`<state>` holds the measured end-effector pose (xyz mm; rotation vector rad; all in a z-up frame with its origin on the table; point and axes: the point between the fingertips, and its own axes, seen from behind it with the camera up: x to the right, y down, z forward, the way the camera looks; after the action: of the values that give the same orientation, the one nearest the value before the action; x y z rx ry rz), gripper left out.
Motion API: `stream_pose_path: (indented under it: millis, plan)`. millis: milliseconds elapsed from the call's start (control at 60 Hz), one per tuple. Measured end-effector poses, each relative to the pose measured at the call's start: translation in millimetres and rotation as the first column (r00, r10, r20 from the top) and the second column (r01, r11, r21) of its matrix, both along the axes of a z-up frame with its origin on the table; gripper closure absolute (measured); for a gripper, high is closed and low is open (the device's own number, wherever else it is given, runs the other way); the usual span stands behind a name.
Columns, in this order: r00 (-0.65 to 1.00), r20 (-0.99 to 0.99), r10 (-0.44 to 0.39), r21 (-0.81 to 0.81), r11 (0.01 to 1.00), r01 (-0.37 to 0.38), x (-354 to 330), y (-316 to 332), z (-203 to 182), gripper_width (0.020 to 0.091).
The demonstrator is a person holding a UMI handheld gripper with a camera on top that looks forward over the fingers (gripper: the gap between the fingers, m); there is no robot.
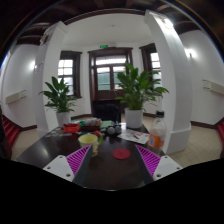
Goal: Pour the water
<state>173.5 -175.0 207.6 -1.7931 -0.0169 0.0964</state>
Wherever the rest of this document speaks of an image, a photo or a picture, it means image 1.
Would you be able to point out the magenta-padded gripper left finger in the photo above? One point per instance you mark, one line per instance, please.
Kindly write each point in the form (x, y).
(61, 166)

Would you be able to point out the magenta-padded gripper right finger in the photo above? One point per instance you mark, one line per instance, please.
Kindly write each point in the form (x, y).
(163, 166)

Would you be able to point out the clear bottle with orange drink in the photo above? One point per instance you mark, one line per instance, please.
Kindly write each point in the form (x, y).
(156, 133)

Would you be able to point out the colourful round stickers sheet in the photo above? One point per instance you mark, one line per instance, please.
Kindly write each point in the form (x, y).
(56, 132)

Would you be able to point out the red box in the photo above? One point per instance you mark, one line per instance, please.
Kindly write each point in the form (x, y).
(71, 128)

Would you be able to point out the printed paper leaflet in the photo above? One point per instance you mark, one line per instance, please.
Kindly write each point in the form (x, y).
(133, 136)

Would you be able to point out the flat round red coaster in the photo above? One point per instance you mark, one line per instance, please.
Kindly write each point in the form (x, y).
(121, 153)

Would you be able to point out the small potted plant white pot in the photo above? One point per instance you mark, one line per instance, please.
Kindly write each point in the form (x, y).
(62, 118)

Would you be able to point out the large potted plant white pot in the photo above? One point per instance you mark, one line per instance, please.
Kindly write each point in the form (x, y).
(134, 118)

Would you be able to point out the red carpeted stairs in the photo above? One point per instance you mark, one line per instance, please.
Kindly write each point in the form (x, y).
(11, 131)

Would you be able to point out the green book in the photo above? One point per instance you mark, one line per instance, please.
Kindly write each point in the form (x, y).
(106, 124)

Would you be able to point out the black chair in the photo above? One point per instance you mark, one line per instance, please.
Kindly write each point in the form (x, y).
(106, 111)

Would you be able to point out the wide dark-framed window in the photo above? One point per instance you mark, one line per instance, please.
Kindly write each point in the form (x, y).
(66, 71)

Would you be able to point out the dark wooden double door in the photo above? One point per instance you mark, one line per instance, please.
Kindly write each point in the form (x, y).
(103, 78)

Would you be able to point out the narrow dark-framed window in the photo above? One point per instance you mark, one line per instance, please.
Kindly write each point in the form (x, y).
(154, 61)

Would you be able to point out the green exit sign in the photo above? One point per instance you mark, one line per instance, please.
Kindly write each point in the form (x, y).
(104, 46)

